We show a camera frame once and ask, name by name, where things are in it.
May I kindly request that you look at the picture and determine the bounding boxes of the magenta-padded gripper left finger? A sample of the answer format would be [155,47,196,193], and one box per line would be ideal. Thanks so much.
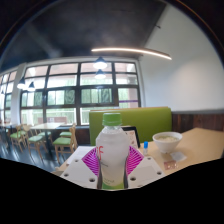
[60,146,101,190]

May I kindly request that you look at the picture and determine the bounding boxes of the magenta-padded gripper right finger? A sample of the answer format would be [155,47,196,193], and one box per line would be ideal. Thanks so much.
[125,145,165,190]

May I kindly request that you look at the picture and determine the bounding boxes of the green-capped clear drink bottle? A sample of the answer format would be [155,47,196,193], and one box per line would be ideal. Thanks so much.
[95,112,131,191]

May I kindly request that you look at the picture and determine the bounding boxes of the small blue-capped bottle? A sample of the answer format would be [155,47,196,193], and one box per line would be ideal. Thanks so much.
[143,140,150,156]

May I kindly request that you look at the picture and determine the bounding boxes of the small red-printed packet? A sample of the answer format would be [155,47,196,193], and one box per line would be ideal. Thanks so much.
[163,160,178,171]

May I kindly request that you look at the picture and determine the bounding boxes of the group of green-seated wooden chairs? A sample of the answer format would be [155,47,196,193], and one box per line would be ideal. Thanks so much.
[9,122,80,162]

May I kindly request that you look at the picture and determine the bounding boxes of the white paper packet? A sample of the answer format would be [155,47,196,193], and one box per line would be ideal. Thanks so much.
[169,151,188,163]

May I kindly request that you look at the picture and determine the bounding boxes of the white bowl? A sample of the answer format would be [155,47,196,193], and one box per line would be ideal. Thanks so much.
[152,131,184,155]

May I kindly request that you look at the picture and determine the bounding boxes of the dark-framed menu stand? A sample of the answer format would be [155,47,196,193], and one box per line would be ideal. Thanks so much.
[121,125,141,148]

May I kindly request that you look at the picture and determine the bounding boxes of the green upholstered bench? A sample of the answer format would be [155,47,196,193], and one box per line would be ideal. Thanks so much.
[88,106,173,147]

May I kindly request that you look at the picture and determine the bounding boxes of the light wooden dining table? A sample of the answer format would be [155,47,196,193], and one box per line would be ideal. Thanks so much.
[30,121,65,155]

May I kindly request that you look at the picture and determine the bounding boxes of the large dark-framed window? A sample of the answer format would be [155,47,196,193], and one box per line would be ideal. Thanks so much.
[0,61,141,127]

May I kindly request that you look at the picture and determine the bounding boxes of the group of pendant lamps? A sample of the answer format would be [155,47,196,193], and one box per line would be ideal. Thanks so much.
[16,56,109,93]

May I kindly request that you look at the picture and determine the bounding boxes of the long curved ceiling light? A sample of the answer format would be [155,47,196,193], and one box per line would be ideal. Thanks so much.
[90,46,173,61]

